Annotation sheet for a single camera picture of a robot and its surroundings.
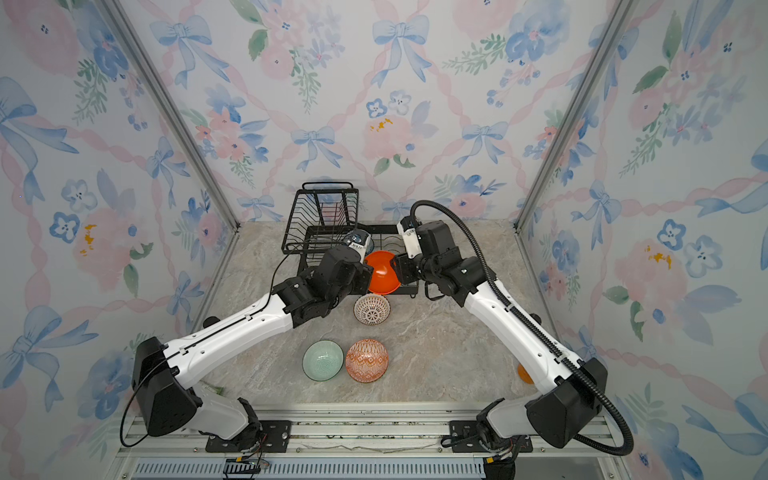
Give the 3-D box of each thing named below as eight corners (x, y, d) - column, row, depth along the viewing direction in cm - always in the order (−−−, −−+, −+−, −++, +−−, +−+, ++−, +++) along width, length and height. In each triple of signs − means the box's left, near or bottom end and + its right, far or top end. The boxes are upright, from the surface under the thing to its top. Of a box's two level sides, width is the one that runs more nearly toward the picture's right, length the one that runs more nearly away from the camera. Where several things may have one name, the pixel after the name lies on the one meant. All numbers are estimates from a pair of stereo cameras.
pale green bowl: (302, 383, 84) (298, 377, 80) (309, 347, 90) (305, 340, 86) (342, 383, 84) (340, 377, 80) (346, 347, 90) (344, 340, 86)
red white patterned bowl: (342, 371, 86) (339, 364, 81) (360, 341, 92) (359, 332, 87) (375, 390, 83) (375, 383, 78) (392, 357, 89) (392, 349, 84)
